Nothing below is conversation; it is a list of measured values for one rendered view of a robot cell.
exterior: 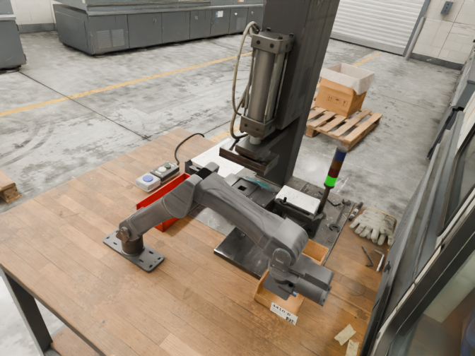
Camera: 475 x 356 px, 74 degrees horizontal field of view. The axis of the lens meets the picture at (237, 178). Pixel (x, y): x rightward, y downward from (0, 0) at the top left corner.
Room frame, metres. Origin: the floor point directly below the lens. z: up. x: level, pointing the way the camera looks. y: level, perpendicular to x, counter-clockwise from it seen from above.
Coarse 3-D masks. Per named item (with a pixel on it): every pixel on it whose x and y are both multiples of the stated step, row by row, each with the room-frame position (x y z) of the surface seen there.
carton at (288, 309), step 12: (312, 252) 0.71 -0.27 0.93; (324, 252) 0.69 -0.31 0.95; (264, 276) 0.56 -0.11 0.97; (264, 288) 0.56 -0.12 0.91; (264, 300) 0.51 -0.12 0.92; (276, 300) 0.53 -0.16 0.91; (288, 300) 0.54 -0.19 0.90; (300, 300) 0.50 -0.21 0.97; (276, 312) 0.49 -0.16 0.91; (288, 312) 0.48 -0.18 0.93
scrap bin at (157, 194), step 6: (180, 174) 0.98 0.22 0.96; (186, 174) 0.99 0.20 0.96; (174, 180) 0.94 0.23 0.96; (180, 180) 0.97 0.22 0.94; (162, 186) 0.89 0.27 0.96; (168, 186) 0.91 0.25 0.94; (174, 186) 0.94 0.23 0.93; (156, 192) 0.86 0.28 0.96; (162, 192) 0.88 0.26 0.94; (144, 198) 0.81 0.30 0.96; (150, 198) 0.83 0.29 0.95; (156, 198) 0.86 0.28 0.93; (138, 204) 0.78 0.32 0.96; (144, 204) 0.81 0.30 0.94; (150, 204) 0.83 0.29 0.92; (162, 222) 0.73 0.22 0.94; (168, 222) 0.75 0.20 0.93; (174, 222) 0.77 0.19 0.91; (156, 228) 0.74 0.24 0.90; (162, 228) 0.73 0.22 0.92
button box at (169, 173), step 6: (186, 138) 1.36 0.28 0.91; (180, 144) 1.30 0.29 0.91; (168, 162) 1.09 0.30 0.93; (156, 168) 1.04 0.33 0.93; (168, 168) 1.05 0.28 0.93; (174, 168) 1.06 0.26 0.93; (156, 174) 1.00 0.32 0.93; (162, 174) 1.00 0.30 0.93; (168, 174) 1.02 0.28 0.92; (174, 174) 1.05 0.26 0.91; (162, 180) 0.99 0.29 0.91
